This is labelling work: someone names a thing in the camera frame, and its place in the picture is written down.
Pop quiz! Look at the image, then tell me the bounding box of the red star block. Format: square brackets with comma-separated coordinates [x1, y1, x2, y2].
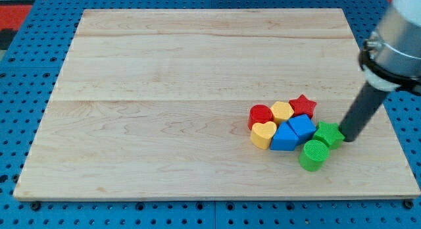
[288, 94, 317, 119]

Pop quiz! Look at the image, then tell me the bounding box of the blue pentagon block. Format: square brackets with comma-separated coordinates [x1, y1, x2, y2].
[270, 122, 299, 151]

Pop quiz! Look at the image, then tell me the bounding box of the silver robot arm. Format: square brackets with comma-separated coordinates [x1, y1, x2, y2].
[359, 0, 420, 95]

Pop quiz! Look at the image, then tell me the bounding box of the red cylinder block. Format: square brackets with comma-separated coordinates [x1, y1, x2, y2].
[247, 104, 274, 130]

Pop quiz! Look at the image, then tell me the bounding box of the green cylinder block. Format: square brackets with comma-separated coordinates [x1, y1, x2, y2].
[299, 140, 330, 172]

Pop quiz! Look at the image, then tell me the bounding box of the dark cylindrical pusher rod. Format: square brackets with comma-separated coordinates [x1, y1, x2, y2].
[339, 82, 389, 142]

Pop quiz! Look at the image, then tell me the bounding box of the green star block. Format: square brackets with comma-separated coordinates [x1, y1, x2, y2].
[312, 121, 345, 150]

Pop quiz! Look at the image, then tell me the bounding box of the light wooden board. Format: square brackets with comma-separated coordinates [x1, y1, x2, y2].
[13, 9, 420, 201]

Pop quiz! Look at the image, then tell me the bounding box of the yellow heart block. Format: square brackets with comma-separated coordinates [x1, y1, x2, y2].
[250, 121, 277, 149]

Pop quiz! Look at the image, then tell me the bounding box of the blue cube block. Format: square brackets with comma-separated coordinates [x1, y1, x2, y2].
[287, 114, 316, 145]

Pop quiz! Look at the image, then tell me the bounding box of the yellow hexagon block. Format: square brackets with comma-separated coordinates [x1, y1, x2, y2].
[270, 101, 294, 125]

